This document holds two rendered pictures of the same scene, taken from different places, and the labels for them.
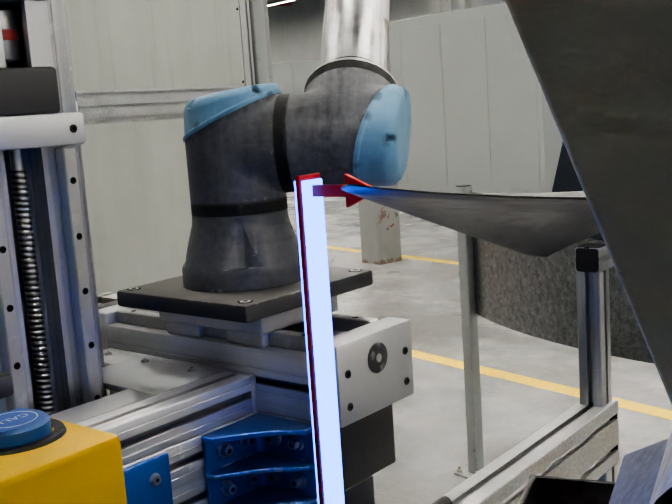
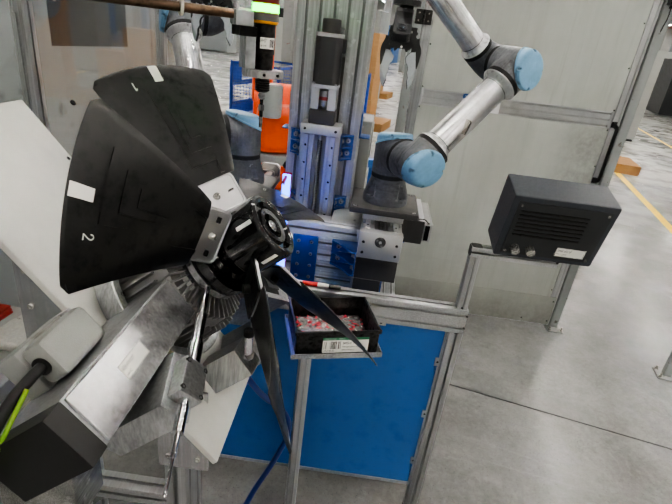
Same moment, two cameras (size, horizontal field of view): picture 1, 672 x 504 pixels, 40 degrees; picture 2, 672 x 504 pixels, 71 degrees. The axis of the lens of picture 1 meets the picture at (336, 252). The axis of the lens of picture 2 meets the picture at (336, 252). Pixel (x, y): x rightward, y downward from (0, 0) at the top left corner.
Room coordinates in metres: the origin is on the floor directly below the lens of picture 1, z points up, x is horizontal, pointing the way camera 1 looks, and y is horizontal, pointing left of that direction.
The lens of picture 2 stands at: (0.07, -1.03, 1.54)
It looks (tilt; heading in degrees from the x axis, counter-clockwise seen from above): 25 degrees down; 53
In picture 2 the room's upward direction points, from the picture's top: 7 degrees clockwise
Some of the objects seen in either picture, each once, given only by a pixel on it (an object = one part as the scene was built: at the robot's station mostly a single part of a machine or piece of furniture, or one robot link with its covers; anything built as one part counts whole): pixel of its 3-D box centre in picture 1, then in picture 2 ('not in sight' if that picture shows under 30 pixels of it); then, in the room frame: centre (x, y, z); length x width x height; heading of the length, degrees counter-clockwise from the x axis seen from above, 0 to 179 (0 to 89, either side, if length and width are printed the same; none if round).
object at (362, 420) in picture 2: not in sight; (302, 395); (0.76, -0.04, 0.45); 0.82 x 0.02 x 0.66; 141
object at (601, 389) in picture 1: (593, 325); (468, 276); (1.10, -0.31, 0.96); 0.03 x 0.03 x 0.20; 51
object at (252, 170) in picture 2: not in sight; (242, 166); (0.74, 0.43, 1.09); 0.15 x 0.15 x 0.10
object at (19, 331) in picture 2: not in sight; (26, 327); (0.06, 0.04, 0.87); 0.15 x 0.09 x 0.02; 46
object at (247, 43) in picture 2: not in sight; (258, 45); (0.45, -0.25, 1.50); 0.09 x 0.07 x 0.10; 176
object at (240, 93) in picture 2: not in sight; (271, 94); (3.87, 6.25, 0.49); 1.27 x 0.88 x 0.98; 38
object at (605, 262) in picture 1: (624, 244); (513, 255); (1.18, -0.37, 1.04); 0.24 x 0.03 x 0.03; 141
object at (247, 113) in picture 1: (240, 142); (393, 152); (1.12, 0.11, 1.20); 0.13 x 0.12 x 0.14; 81
